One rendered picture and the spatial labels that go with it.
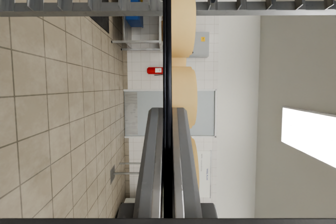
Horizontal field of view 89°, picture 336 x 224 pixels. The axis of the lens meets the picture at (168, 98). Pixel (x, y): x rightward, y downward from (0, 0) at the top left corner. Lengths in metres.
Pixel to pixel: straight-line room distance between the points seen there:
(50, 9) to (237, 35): 3.86
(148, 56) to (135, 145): 2.01
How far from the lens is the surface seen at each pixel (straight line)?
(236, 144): 4.32
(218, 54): 4.02
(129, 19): 3.47
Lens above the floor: 1.00
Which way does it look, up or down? level
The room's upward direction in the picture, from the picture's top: 90 degrees clockwise
